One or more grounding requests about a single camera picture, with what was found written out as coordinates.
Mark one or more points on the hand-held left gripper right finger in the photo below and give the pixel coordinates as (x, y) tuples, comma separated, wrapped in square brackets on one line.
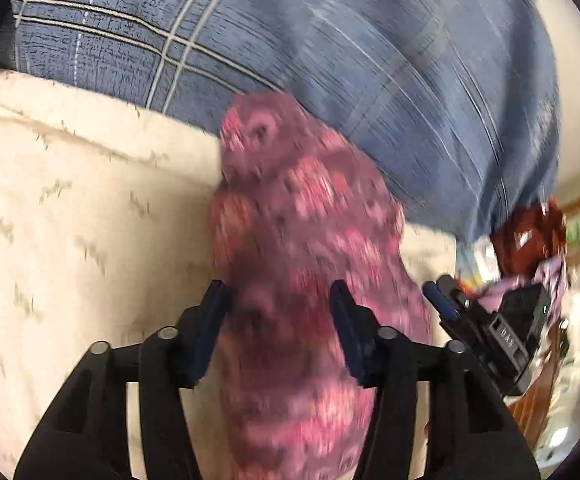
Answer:
[(344, 322)]

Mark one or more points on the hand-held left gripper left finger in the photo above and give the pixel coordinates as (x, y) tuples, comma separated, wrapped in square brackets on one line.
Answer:
[(209, 322)]

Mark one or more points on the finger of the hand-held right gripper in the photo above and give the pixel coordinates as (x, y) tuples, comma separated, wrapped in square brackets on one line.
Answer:
[(442, 302), (456, 289)]

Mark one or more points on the purple floral garment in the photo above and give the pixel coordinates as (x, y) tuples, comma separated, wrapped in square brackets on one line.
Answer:
[(300, 240)]

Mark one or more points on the colourful cloth pile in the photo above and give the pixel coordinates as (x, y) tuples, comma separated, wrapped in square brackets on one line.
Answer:
[(495, 290)]

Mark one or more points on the wooden furniture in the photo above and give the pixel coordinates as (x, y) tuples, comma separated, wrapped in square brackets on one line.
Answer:
[(535, 410)]

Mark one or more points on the reddish brown cloth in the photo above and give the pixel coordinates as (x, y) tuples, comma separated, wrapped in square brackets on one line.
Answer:
[(525, 235)]

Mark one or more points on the cream leaf-print bed sheet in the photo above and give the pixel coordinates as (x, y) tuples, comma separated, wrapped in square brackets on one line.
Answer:
[(80, 220)]

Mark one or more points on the blue plaid blanket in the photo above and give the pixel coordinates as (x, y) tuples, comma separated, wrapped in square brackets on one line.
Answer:
[(345, 60)]

